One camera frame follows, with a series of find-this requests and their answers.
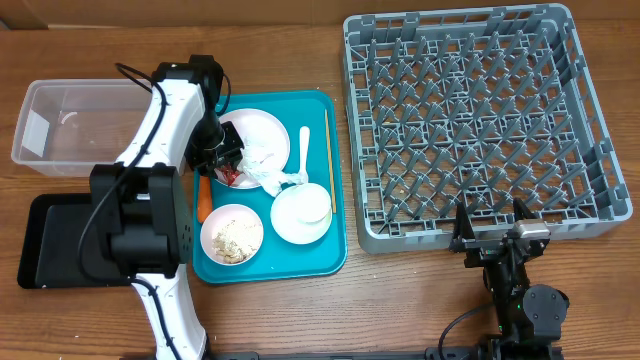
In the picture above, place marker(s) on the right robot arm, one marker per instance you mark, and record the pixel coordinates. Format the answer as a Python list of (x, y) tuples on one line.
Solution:
[(529, 317)]

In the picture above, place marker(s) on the red snack wrapper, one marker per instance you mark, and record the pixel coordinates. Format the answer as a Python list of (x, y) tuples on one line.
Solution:
[(227, 175)]

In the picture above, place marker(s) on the rice food scraps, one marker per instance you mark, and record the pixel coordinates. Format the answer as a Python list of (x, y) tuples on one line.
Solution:
[(237, 241)]

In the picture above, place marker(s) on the wooden chopstick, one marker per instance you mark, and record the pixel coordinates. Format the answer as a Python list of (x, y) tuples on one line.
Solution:
[(330, 163)]

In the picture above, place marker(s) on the large white plate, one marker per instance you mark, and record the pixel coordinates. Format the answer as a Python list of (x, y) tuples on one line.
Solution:
[(259, 124)]

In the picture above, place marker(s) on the white tissue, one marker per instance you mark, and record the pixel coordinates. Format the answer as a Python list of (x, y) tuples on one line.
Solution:
[(258, 163)]

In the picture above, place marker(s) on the clear plastic waste bin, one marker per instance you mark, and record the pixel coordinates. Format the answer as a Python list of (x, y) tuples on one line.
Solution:
[(67, 126)]

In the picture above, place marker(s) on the small white cup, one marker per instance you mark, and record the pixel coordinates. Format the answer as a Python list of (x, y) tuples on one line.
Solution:
[(312, 202)]

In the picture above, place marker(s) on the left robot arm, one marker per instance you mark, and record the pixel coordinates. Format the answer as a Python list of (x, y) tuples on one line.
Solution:
[(140, 213)]

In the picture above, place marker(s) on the white saucer plate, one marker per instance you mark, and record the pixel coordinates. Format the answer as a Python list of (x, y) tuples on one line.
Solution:
[(289, 227)]

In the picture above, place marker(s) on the white plastic spoon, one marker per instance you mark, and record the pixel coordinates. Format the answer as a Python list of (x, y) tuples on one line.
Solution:
[(304, 138)]

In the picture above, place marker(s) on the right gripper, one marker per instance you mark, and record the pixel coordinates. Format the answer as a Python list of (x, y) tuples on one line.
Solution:
[(481, 248)]

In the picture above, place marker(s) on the small white food bowl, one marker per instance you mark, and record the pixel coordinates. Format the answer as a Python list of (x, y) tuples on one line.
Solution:
[(217, 219)]

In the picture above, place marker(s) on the orange carrot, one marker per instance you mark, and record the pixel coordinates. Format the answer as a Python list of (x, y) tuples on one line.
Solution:
[(204, 202)]

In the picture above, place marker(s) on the teal plastic serving tray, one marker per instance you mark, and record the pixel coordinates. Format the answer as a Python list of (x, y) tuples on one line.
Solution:
[(277, 258)]

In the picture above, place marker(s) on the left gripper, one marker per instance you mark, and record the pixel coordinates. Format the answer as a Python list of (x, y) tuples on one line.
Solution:
[(207, 163)]

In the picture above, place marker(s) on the grey plastic dishwasher rack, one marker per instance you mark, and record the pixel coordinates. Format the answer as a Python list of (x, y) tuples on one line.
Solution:
[(477, 107)]

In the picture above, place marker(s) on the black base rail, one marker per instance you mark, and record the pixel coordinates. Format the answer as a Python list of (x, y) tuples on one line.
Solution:
[(340, 356)]

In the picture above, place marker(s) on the black plastic tray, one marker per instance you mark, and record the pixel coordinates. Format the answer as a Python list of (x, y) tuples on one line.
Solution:
[(49, 253)]

